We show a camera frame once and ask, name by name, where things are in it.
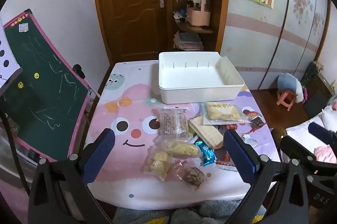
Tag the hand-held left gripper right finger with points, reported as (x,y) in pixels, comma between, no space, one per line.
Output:
(241,155)

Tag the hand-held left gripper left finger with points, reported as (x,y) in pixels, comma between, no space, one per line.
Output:
(98,158)

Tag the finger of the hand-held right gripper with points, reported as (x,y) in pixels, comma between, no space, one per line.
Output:
(297,149)
(320,132)

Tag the red white packet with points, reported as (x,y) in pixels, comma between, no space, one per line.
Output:
(226,161)

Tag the clear yellow pastry packet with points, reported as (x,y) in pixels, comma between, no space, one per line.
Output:
(181,149)

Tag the white plastic bin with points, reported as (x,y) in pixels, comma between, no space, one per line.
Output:
(200,76)

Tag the white bedding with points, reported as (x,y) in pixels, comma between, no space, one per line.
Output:
(302,130)

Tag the pink cloth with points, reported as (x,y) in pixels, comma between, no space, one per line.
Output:
(326,154)

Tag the blue foil packet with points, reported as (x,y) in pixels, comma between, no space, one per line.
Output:
(206,154)

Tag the cartoon printed tablecloth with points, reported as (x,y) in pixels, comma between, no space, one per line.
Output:
(123,134)

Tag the dark wooden cabinet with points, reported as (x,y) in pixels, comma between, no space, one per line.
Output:
(317,92)

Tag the beige wafer packet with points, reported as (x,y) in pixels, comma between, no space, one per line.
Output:
(208,133)

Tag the pink plastic stool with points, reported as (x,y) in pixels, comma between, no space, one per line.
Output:
(285,98)

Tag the yellow cracker packet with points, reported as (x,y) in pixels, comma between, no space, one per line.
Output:
(222,111)

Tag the brown nut bar packet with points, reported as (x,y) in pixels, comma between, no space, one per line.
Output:
(191,174)

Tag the blue plush pillow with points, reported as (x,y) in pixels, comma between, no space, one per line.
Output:
(288,83)

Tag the yellow cookie packet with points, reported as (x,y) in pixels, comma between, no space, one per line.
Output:
(158,164)

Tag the clear packet brown cake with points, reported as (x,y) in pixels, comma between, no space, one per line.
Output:
(172,122)

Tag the grey fluffy cloth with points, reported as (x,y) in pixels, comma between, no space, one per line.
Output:
(184,213)

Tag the pink framed chalkboard easel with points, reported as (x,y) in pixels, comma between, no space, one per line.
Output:
(44,82)

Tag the floral wardrobe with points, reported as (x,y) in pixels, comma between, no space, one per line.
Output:
(289,29)

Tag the folded towels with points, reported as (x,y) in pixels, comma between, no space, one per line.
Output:
(188,41)

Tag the white dotted card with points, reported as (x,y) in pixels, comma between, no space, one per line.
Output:
(6,55)

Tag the pink plastic basket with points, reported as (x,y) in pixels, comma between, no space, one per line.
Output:
(198,16)

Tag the wooden corner shelf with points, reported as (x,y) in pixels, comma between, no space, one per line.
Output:
(218,3)

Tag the wooden door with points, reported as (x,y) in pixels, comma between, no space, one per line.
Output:
(131,3)

